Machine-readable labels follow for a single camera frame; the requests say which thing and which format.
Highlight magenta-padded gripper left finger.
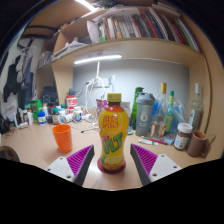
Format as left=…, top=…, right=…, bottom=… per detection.
left=44, top=144, right=96, bottom=187

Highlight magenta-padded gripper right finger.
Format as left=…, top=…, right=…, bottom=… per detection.
left=129, top=143, right=183, bottom=187

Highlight yellow lemon tea bottle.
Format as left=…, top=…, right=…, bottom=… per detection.
left=97, top=92, right=130, bottom=173

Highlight white tube green cap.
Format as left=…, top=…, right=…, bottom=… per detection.
left=138, top=138, right=160, bottom=147

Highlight orange plastic cup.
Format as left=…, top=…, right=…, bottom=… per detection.
left=51, top=123, right=74, bottom=154

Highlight brown jar white lid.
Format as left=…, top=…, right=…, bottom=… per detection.
left=173, top=122, right=194, bottom=151

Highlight brown mug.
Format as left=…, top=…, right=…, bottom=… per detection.
left=186, top=129, right=217, bottom=158

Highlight slim green glass bottle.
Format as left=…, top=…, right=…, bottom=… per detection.
left=164, top=90, right=176, bottom=134

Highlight green plastic bottle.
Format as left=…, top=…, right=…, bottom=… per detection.
left=129, top=86, right=145, bottom=130

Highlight blue and white carton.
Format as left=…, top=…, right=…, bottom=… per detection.
left=120, top=101, right=132, bottom=118

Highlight small white bottle blue label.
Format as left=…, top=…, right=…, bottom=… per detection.
left=37, top=111, right=47, bottom=126

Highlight red and white canister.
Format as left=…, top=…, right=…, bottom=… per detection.
left=65, top=94, right=79, bottom=114

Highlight magenta pouch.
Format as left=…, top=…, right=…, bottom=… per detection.
left=96, top=98, right=108, bottom=116

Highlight clear glass bottle white cap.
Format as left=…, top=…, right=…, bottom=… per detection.
left=187, top=82, right=204, bottom=132

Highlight hanging dark clothes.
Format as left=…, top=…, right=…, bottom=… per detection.
left=2, top=39, right=36, bottom=112

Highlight white LED bar lamp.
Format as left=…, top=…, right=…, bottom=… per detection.
left=73, top=54, right=123, bottom=80

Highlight white ceiling tube light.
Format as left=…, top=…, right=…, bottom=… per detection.
left=73, top=0, right=96, bottom=12

